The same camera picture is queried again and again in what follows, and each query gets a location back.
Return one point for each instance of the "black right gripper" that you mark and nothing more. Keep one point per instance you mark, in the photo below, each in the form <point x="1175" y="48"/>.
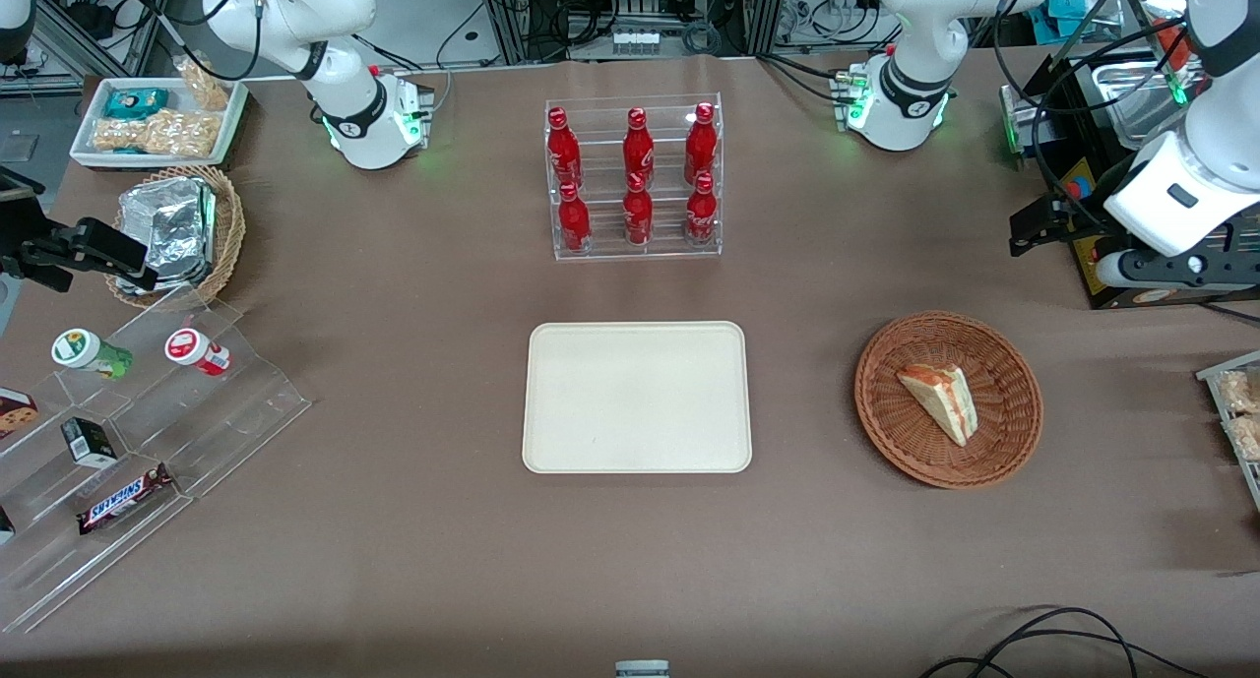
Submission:
<point x="20" y="229"/>

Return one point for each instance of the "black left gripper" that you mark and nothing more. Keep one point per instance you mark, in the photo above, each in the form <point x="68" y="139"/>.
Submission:
<point x="1076" y="215"/>

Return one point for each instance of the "triangular sandwich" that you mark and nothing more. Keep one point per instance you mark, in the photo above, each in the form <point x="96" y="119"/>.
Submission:
<point x="943" y="398"/>

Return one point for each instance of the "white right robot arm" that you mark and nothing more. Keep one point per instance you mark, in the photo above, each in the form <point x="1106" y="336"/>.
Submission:
<point x="345" y="58"/>

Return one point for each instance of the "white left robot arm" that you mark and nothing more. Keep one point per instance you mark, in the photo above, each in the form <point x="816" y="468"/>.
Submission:
<point x="906" y="29"/>

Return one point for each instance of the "white rectangular snack tray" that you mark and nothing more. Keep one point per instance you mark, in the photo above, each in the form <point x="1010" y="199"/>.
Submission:
<point x="84" y="147"/>

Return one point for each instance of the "light wicker basket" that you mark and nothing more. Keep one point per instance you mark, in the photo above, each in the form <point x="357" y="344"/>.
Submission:
<point x="228" y="235"/>

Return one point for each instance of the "round brown wicker basket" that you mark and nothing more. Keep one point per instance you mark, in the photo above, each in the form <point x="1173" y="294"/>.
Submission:
<point x="911" y="452"/>

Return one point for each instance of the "cream plastic tray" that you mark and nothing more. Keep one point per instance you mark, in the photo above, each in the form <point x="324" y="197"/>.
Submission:
<point x="635" y="398"/>

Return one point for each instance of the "red emergency stop button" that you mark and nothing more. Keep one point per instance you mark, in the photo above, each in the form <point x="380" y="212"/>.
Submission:
<point x="1079" y="188"/>

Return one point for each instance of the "silver foil wrapped pack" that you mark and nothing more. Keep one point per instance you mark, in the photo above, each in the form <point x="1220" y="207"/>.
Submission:
<point x="167" y="230"/>

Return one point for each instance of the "green lid drink cup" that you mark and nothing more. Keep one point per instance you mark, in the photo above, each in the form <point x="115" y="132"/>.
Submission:
<point x="81" y="348"/>

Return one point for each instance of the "large clear nut snack bag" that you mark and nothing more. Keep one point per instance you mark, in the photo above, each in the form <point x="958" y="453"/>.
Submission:
<point x="157" y="135"/>

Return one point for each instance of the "black food warmer cabinet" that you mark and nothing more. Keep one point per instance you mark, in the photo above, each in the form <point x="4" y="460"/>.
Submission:
<point x="1073" y="107"/>

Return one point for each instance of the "red lid drink cup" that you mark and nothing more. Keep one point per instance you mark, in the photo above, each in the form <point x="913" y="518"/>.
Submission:
<point x="192" y="348"/>

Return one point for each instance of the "teal snack packet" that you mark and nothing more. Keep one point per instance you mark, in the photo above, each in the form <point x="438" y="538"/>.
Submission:
<point x="135" y="101"/>

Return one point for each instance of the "small clear nut snack bag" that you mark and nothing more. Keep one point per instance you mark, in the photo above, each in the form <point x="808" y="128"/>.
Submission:
<point x="205" y="86"/>

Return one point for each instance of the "brown cookie box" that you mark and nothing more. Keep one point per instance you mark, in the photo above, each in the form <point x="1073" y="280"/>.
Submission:
<point x="15" y="414"/>

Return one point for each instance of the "small black box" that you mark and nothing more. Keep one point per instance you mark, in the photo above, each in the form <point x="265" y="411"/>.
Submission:
<point x="91" y="442"/>

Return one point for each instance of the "clear acrylic stepped stand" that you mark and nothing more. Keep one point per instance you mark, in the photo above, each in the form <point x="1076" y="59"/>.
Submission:
<point x="226" y="412"/>

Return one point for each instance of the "red food in warmer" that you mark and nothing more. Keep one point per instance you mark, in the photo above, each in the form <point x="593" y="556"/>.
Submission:
<point x="1171" y="43"/>

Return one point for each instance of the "Snickers chocolate bar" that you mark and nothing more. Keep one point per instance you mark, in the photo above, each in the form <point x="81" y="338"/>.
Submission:
<point x="123" y="501"/>

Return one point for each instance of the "clear wrapped snack pack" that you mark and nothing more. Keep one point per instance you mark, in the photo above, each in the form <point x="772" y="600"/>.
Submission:
<point x="1248" y="437"/>
<point x="1242" y="391"/>

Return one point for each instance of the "dark packet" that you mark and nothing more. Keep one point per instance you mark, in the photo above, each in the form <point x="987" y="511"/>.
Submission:
<point x="5" y="525"/>

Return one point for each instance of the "red cola bottle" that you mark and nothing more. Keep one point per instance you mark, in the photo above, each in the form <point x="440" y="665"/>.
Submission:
<point x="574" y="220"/>
<point x="700" y="147"/>
<point x="638" y="147"/>
<point x="701" y="215"/>
<point x="563" y="152"/>
<point x="638" y="215"/>

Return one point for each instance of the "clear acrylic bottle rack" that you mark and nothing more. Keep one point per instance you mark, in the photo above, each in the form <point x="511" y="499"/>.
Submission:
<point x="669" y="250"/>

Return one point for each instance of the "brown table cover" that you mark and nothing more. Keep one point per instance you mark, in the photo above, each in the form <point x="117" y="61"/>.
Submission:
<point x="394" y="560"/>

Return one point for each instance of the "white power strip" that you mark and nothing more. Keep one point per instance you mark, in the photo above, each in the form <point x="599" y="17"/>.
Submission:
<point x="635" y="40"/>

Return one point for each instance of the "grey device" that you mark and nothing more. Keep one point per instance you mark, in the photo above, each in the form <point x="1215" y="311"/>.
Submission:
<point x="642" y="669"/>

